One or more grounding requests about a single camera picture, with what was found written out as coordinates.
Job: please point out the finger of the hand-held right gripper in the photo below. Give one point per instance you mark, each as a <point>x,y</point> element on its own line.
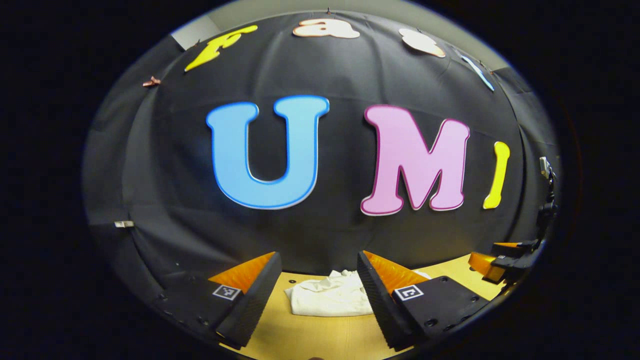
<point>520,246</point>
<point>507,265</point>

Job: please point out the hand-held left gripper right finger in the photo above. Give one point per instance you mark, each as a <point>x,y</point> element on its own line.
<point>380,305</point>

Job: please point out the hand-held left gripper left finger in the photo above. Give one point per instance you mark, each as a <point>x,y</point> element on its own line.
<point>252,305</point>

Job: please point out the white hooded sweatshirt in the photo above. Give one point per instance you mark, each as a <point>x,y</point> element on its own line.
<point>325,297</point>

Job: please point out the black backdrop cloth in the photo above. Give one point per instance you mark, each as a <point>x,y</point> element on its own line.
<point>320,235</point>

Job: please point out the small silver clip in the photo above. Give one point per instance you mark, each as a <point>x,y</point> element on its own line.
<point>123,224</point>

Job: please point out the small red clip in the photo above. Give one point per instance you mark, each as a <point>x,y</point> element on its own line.
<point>151,81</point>

